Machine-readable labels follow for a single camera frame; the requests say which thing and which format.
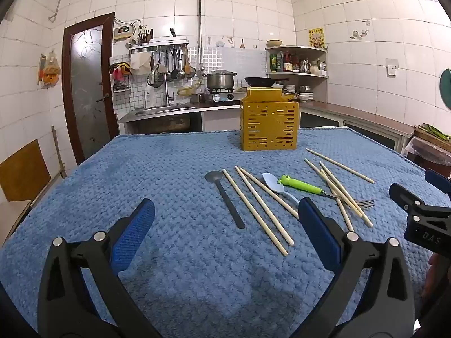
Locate white hanging cloth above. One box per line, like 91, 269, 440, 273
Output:
130, 53, 153, 77

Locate steel sink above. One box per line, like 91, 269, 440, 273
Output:
133, 106, 198, 117

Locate kitchen counter with cabinets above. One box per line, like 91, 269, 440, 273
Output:
118, 99, 414, 153

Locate black wok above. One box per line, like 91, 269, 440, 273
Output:
244, 76, 284, 88

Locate light blue spoon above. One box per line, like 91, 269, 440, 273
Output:
262, 172, 301, 205

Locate metal faucet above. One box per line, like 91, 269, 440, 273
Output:
163, 74, 176, 107

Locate steel cooking pot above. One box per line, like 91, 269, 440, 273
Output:
202, 70, 238, 91

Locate wooden stick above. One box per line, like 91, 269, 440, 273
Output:
51, 126, 68, 181

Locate metal wall utensil rack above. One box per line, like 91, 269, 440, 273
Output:
128, 38, 189, 55

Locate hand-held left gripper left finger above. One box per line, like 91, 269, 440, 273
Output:
37, 198, 163, 338

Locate white corner shelf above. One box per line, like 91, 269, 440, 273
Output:
264, 45, 329, 103

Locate wall electric box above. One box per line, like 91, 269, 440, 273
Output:
113, 26, 135, 42

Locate row of hanging ladles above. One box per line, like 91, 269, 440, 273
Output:
151, 47, 197, 80

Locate red and yellow gloves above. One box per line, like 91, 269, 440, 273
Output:
109, 62, 133, 82

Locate wooden chopstick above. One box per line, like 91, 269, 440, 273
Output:
313, 168, 364, 216
240, 168, 301, 219
222, 169, 289, 256
319, 162, 373, 228
304, 159, 354, 232
235, 166, 294, 246
306, 148, 375, 184

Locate green round plate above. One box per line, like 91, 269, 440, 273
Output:
439, 68, 451, 110

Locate row of condiment bottles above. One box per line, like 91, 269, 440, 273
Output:
269, 50, 300, 73

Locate stack of dishes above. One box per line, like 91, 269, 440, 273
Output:
283, 84, 315, 103

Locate yellow hose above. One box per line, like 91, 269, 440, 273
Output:
177, 79, 204, 96

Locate wire wall basket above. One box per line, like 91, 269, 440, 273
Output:
112, 79, 133, 94

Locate metal strainer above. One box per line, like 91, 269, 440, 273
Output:
147, 64, 163, 87

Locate cup of kitchen tools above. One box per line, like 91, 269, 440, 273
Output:
137, 28, 154, 46

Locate wooden chair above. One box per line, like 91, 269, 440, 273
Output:
0, 139, 52, 243

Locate box of vegetables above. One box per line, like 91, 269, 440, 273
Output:
404, 123, 451, 178

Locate vertical metal pipe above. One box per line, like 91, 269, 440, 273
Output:
196, 0, 202, 75

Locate hanging plastic bag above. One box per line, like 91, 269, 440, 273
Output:
38, 50, 63, 89

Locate brown framed glass door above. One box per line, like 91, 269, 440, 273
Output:
62, 12, 120, 166

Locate blue textured blanket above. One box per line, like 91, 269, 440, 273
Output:
0, 127, 451, 338

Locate person's right hand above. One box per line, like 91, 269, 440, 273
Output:
425, 253, 446, 300

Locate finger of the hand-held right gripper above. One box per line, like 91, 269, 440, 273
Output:
425, 169, 451, 195
389, 182, 428, 219

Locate grey spoon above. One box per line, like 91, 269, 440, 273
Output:
205, 170, 246, 229

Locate yellow slotted utensil holder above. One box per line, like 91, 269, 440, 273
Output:
240, 87, 300, 152

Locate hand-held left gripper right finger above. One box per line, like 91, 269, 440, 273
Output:
298, 197, 416, 338

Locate gas stove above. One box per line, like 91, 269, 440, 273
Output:
200, 90, 248, 105

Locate green handled fork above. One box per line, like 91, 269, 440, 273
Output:
277, 174, 375, 209

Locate yellow wall poster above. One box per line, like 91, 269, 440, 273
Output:
308, 28, 325, 49

